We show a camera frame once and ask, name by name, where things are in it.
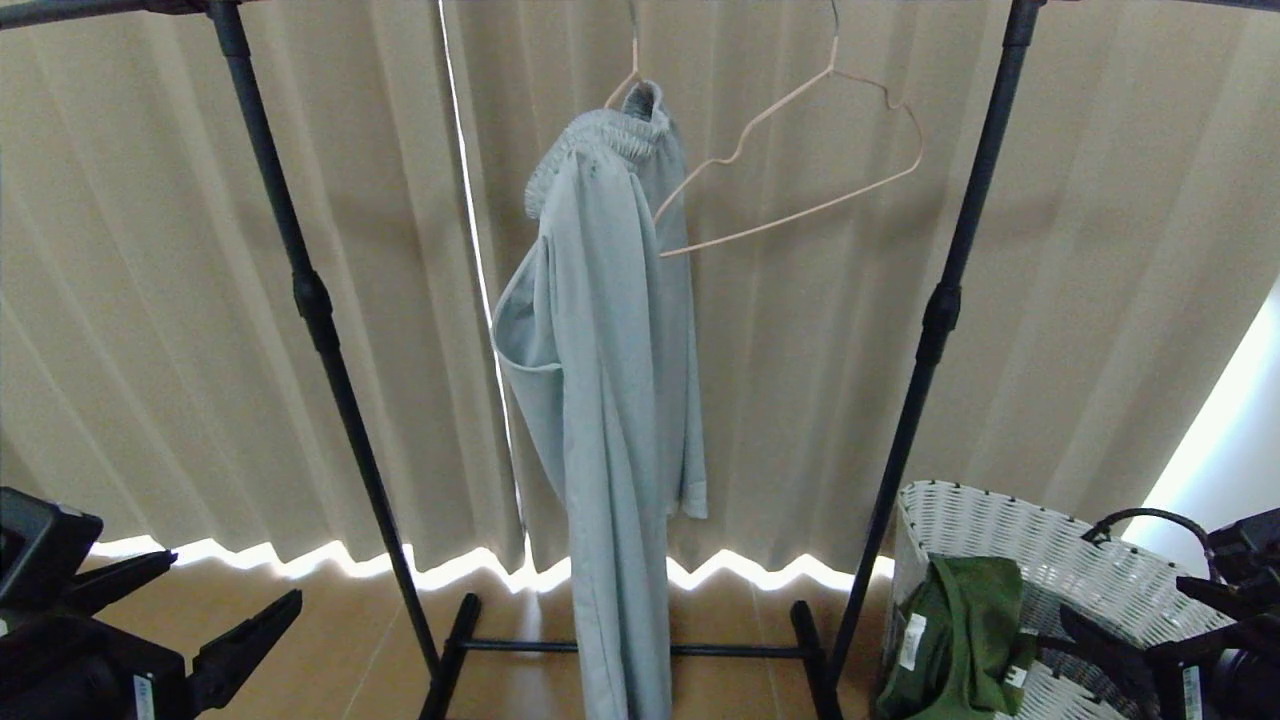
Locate white laundry basket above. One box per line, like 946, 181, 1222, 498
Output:
880, 480, 1246, 720

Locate green garment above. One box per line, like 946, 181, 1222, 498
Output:
878, 555, 1041, 720

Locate pale grey shorts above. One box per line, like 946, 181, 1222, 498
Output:
492, 80, 709, 720

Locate black clothes rack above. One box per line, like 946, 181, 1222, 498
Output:
0, 0, 1280, 720

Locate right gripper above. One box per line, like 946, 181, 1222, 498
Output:
1058, 577, 1280, 720

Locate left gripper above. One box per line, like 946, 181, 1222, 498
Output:
0, 550, 304, 720

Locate pink clothes hanger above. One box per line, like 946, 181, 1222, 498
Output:
652, 0, 926, 259
603, 0, 646, 111

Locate beige curtain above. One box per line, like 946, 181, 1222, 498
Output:
0, 0, 1280, 591

